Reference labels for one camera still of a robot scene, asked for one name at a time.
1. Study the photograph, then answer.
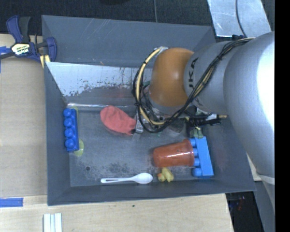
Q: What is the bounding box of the red cloth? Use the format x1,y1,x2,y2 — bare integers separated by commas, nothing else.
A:
100,105,138,136

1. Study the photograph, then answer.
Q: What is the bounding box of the grey metal bin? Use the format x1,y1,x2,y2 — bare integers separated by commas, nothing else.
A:
41,14,257,206

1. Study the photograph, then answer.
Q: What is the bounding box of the orange-red plastic cup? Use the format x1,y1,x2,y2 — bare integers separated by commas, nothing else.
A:
152,139,195,168

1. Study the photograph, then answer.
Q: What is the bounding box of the white plastic spoon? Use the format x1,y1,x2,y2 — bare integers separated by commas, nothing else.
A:
100,172,154,185

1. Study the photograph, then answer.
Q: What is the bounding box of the yellow toy duck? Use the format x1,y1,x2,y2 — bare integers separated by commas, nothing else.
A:
157,167,175,183

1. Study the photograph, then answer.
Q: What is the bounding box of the light blue studded toy block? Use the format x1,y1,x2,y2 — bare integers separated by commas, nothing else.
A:
189,136,215,178

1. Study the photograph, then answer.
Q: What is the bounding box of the dark blue studded toy block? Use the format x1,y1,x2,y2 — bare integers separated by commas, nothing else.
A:
62,108,80,153

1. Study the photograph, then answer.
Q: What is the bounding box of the pale brown flat board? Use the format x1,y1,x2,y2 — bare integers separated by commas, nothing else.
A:
0,56,49,199

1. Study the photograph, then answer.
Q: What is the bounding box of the black cylinder on white bracket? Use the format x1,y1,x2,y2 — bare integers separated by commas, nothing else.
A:
186,114,222,128

